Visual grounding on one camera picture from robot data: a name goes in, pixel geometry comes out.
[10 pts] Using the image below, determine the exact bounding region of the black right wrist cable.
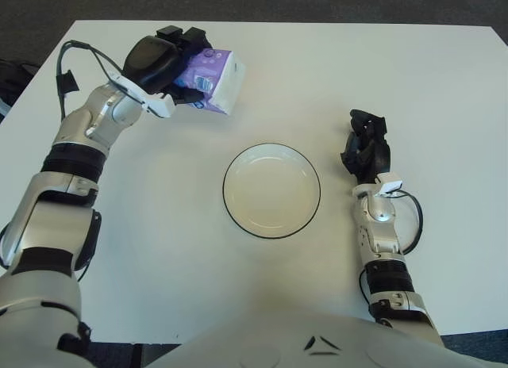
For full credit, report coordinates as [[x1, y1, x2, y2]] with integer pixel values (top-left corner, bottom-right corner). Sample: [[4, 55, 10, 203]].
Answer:
[[396, 189, 423, 256]]

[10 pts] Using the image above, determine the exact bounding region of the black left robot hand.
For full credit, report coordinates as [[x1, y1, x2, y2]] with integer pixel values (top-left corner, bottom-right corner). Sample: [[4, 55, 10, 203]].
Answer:
[[121, 25, 217, 107]]

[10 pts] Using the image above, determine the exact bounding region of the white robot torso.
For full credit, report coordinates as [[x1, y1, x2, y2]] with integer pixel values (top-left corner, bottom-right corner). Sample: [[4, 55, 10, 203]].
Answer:
[[138, 310, 508, 368]]

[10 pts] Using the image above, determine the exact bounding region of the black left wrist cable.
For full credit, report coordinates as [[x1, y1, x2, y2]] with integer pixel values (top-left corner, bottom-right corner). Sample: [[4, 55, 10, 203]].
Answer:
[[55, 40, 124, 123]]

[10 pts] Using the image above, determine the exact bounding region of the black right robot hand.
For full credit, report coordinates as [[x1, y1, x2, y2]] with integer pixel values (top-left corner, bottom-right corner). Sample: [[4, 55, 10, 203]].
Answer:
[[340, 109, 393, 185]]

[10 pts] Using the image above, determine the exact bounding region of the white plate with black rim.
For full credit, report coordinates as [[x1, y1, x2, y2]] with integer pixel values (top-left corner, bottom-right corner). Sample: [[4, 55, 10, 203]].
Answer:
[[221, 144, 321, 240]]

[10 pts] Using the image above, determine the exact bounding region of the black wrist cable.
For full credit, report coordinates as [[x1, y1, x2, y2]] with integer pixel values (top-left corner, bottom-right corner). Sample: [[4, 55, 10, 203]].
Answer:
[[396, 189, 423, 256], [55, 40, 124, 123]]

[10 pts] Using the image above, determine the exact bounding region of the purple tissue paper pack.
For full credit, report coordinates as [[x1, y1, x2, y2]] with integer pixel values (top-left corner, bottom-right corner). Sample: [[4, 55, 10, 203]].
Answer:
[[172, 48, 247, 116]]

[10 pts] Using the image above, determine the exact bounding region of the black bag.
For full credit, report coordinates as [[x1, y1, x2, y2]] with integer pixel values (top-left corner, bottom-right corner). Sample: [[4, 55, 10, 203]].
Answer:
[[0, 59, 40, 115]]

